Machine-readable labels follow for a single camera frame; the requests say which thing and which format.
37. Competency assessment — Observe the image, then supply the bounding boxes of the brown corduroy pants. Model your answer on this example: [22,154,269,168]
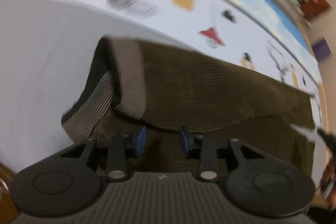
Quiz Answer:
[62,36,315,174]

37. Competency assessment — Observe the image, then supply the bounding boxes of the grey bed sheet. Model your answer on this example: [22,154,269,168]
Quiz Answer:
[1,0,186,172]

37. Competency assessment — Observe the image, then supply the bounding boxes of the white deer print sheet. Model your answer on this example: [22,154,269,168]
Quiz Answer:
[0,0,326,188]

